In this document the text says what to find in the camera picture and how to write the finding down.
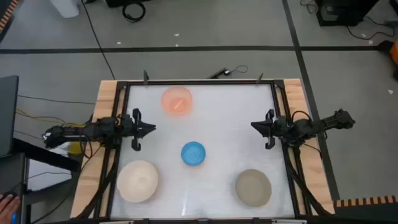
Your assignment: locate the black aluminium table frame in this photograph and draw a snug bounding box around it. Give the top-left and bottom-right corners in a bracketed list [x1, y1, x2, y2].
[93, 79, 315, 222]

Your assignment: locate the orange black striped edge strip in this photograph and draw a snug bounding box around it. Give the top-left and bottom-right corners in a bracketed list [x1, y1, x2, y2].
[334, 195, 398, 208]

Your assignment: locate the coiled black cable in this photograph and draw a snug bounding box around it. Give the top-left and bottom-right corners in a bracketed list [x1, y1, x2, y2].
[121, 1, 147, 23]

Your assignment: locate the large cream bowl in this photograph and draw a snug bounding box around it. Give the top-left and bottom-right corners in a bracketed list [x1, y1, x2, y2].
[116, 160, 159, 203]

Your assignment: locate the dark monitor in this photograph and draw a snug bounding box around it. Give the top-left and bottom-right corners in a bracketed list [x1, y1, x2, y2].
[0, 75, 20, 158]

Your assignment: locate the yellow round object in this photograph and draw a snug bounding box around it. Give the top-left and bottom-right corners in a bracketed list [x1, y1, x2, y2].
[68, 141, 83, 156]

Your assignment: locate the orange object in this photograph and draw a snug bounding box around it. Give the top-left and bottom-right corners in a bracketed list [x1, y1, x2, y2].
[389, 40, 398, 67]

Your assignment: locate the white plastic bin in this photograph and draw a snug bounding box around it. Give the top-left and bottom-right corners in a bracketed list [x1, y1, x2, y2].
[49, 0, 80, 19]

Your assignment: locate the black cable bundle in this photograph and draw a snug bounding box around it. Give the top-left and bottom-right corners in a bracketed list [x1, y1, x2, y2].
[76, 146, 122, 219]
[284, 144, 331, 217]

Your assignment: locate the black equipment box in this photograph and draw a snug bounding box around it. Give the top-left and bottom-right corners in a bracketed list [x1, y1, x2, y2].
[315, 0, 379, 27]

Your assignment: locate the black power adapter with cable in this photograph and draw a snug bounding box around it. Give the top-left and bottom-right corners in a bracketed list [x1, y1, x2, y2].
[207, 65, 249, 80]

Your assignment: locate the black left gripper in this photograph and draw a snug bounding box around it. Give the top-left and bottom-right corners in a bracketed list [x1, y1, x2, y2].
[121, 108, 157, 152]

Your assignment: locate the grey beige bowl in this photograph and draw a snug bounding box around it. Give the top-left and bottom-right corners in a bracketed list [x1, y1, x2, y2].
[234, 169, 273, 208]

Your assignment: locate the small blue bowl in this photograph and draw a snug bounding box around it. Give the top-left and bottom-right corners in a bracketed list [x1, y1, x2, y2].
[180, 141, 206, 167]

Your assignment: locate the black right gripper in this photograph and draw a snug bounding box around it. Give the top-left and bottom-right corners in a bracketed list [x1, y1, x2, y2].
[251, 108, 289, 151]

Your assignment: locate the person's hand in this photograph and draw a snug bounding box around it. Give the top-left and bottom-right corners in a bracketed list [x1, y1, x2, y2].
[0, 194, 21, 224]

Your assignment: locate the yellow cable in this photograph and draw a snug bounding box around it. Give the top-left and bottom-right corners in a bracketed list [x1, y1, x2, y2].
[15, 108, 85, 128]

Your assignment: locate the long black floor cable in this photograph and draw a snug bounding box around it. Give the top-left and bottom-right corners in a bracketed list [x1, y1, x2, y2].
[80, 0, 116, 80]

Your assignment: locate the black floor cable near box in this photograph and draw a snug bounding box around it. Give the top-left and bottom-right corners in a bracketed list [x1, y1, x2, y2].
[345, 15, 398, 41]

